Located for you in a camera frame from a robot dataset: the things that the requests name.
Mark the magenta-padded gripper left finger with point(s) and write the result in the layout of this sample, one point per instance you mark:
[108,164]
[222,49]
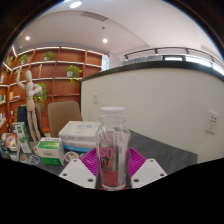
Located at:
[78,171]

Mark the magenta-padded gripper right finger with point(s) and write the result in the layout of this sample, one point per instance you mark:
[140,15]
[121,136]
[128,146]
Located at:
[148,171]

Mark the clear bottle with pink label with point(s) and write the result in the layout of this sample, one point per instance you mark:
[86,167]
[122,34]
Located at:
[113,143]

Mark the round printed badge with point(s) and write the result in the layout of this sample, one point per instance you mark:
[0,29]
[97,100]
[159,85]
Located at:
[33,159]
[23,157]
[71,156]

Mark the blue white flat box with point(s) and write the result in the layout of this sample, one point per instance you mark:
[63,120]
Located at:
[78,146]

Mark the green white box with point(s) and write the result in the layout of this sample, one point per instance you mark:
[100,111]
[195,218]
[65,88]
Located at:
[50,150]

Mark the book with orange cover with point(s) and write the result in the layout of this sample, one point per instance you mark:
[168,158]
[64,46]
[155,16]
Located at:
[10,138]

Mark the brown wooden shelf unit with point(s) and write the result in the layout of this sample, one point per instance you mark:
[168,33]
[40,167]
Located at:
[60,86]

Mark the wooden artist mannequin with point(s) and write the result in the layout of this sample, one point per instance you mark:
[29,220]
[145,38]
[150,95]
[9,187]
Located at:
[30,90]

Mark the recessed ceiling lights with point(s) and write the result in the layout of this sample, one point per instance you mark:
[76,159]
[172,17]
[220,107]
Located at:
[105,40]

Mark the ceiling air vent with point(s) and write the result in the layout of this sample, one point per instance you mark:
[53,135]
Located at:
[95,16]

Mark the white light switch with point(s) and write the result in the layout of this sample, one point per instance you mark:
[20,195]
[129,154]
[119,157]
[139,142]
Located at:
[95,98]

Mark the white wall socket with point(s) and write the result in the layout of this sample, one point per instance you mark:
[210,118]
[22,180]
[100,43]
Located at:
[212,122]

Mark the black ceiling track rail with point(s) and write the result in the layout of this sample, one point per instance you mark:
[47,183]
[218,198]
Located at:
[155,51]

